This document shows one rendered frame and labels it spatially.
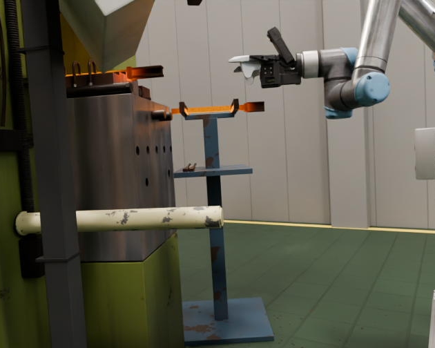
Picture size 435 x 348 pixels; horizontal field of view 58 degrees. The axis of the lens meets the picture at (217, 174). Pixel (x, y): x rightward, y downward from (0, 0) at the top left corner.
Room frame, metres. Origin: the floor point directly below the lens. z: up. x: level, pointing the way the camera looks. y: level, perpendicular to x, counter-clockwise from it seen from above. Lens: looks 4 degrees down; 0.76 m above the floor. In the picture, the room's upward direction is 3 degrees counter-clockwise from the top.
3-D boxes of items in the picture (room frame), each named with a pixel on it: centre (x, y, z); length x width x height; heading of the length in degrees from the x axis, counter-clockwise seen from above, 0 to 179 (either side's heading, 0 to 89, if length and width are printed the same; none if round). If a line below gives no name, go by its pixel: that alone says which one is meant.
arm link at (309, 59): (1.12, -0.27, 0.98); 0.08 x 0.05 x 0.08; 172
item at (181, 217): (0.82, 0.21, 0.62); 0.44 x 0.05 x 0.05; 82
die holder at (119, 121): (1.26, 0.46, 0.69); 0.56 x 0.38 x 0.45; 82
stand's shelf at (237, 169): (1.67, 0.02, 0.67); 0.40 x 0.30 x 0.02; 1
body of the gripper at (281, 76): (1.13, -0.19, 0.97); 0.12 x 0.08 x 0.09; 82
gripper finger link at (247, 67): (1.09, -0.09, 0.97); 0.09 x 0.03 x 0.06; 118
